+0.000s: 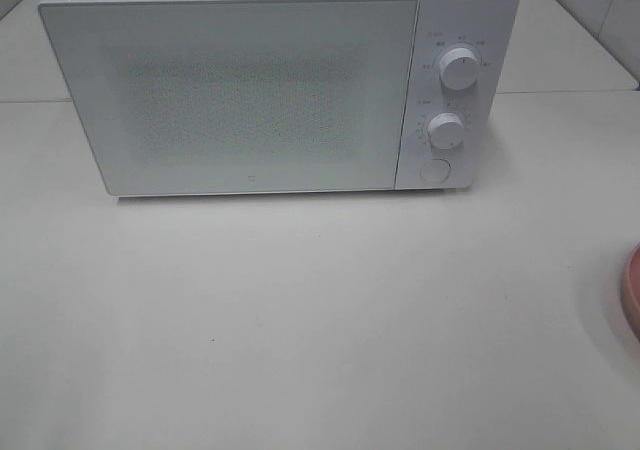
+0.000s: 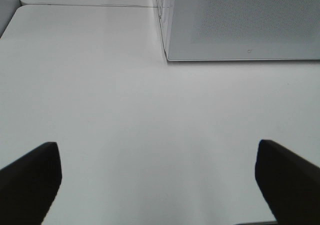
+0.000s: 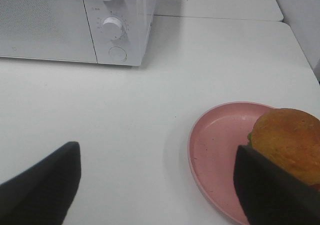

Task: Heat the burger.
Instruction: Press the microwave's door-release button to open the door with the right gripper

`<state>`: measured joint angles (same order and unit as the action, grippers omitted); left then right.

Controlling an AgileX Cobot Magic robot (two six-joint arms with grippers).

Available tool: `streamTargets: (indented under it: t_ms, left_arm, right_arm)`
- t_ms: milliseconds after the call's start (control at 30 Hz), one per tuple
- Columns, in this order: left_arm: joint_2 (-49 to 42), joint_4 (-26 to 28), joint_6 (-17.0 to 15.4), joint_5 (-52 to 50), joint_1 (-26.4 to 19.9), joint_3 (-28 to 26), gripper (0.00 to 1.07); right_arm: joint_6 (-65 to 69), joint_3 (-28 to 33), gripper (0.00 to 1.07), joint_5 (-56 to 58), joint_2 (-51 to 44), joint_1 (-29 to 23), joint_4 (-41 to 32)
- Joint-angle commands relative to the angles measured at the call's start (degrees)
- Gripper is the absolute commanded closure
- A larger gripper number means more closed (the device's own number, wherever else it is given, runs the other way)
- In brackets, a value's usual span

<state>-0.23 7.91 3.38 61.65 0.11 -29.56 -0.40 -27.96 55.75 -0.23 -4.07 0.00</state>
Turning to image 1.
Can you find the lower white microwave knob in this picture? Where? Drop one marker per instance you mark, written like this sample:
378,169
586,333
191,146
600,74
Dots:
445,131

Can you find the white microwave knob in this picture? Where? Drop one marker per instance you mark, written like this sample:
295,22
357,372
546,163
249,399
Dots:
459,67
445,131

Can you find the round white door button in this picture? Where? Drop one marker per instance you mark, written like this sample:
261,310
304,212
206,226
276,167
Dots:
435,172

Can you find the upper white microwave knob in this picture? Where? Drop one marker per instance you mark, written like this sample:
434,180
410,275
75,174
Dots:
459,67

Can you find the white microwave door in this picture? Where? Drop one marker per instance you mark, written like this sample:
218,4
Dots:
244,97

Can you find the white microwave oven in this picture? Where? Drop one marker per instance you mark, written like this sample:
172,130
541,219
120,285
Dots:
485,25

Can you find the pink round plate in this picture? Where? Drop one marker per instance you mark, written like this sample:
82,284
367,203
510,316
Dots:
629,295

